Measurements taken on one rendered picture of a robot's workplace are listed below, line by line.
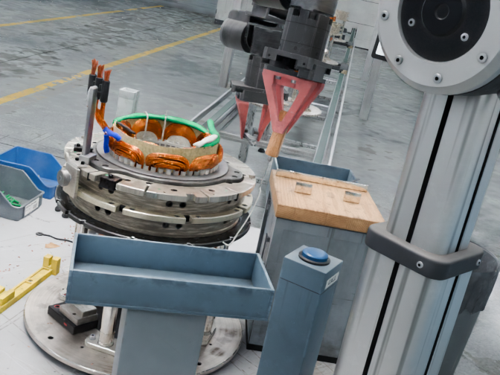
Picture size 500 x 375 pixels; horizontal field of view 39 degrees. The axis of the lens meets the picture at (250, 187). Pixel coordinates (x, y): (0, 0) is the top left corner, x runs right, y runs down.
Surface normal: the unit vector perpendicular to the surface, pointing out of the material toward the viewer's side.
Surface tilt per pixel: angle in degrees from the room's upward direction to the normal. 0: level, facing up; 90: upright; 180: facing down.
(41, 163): 87
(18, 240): 0
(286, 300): 90
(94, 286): 90
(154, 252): 90
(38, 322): 0
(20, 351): 0
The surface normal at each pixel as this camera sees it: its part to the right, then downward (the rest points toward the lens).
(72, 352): 0.20, -0.93
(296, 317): -0.48, 0.18
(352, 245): 0.03, 0.32
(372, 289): -0.71, 0.08
